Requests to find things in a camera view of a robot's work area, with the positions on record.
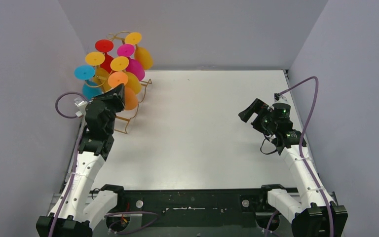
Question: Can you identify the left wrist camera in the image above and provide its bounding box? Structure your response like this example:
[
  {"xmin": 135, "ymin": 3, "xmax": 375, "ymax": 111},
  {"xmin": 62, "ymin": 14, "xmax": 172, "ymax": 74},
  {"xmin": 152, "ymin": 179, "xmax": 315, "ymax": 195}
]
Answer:
[{"xmin": 74, "ymin": 97, "xmax": 88, "ymax": 118}]

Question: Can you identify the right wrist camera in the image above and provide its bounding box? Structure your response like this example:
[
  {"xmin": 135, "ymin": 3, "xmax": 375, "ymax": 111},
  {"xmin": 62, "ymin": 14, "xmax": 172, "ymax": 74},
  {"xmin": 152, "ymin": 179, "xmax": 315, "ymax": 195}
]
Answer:
[{"xmin": 274, "ymin": 93, "xmax": 289, "ymax": 104}]

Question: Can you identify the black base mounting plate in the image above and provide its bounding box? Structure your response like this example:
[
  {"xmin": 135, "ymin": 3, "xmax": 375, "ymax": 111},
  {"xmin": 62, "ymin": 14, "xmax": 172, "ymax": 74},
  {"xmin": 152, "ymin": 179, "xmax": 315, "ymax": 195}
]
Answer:
[{"xmin": 105, "ymin": 188, "xmax": 275, "ymax": 232}]

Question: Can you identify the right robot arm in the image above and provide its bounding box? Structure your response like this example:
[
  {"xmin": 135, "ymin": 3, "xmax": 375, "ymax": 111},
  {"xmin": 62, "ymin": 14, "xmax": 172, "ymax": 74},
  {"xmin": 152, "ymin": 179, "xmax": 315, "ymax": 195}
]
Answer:
[{"xmin": 238, "ymin": 99, "xmax": 348, "ymax": 237}]

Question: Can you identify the blue wine glass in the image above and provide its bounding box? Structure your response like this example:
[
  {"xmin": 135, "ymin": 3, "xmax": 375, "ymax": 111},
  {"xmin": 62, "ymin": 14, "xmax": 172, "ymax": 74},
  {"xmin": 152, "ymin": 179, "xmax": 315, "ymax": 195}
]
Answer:
[{"xmin": 74, "ymin": 65, "xmax": 103, "ymax": 100}]

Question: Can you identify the orange wine glass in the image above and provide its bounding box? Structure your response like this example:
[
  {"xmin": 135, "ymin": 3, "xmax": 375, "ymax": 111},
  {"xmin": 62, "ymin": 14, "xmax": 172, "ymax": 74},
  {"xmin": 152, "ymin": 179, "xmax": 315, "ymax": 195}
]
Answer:
[{"xmin": 108, "ymin": 72, "xmax": 142, "ymax": 111}]

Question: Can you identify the yellow wine glass left row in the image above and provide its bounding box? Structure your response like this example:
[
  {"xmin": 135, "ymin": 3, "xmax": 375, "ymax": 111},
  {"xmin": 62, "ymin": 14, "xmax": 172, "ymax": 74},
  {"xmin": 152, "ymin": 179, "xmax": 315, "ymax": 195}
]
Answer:
[{"xmin": 85, "ymin": 51, "xmax": 111, "ymax": 93}]

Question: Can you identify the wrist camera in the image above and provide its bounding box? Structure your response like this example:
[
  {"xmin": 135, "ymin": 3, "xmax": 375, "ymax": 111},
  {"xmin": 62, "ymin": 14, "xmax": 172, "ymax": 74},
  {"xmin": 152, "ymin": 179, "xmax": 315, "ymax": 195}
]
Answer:
[
  {"xmin": 274, "ymin": 93, "xmax": 289, "ymax": 104},
  {"xmin": 74, "ymin": 97, "xmax": 88, "ymax": 118}
]

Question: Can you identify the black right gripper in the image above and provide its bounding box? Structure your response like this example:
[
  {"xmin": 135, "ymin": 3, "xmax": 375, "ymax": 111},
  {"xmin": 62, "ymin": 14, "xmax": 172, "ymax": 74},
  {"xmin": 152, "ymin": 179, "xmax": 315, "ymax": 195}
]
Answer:
[{"xmin": 240, "ymin": 99, "xmax": 278, "ymax": 136}]

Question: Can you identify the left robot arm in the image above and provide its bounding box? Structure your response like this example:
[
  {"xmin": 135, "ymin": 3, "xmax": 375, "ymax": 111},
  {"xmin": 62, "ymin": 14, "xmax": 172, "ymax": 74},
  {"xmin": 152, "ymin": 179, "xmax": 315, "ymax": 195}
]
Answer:
[{"xmin": 36, "ymin": 83, "xmax": 127, "ymax": 237}]

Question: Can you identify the red wine glass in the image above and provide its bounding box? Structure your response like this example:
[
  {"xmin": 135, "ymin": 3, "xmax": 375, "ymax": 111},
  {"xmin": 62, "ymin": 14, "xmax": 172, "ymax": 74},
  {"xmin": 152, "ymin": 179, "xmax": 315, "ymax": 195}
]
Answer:
[{"xmin": 95, "ymin": 39, "xmax": 114, "ymax": 73}]

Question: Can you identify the pink wine glass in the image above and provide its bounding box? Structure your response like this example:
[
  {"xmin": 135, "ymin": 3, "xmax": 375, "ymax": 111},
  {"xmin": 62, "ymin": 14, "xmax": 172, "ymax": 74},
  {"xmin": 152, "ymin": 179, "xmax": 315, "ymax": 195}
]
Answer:
[{"xmin": 117, "ymin": 44, "xmax": 146, "ymax": 81}]

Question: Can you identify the gold wire glass rack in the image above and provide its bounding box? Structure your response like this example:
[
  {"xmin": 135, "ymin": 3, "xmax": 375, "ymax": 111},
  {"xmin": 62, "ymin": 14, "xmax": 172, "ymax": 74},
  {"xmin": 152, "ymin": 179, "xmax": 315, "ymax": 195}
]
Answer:
[{"xmin": 85, "ymin": 31, "xmax": 154, "ymax": 134}]

